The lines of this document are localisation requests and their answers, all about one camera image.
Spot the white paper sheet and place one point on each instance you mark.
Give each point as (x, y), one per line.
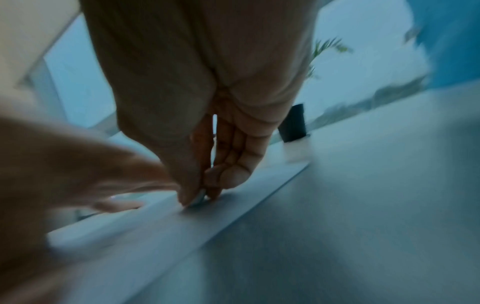
(150, 243)

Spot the green potted fern black pot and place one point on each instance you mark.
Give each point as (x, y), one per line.
(293, 123)

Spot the blue patterned cushion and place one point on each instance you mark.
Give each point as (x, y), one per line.
(450, 38)

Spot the person's left hand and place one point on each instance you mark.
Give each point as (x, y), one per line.
(56, 166)

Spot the person's right hand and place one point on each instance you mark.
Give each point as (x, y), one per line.
(187, 74)

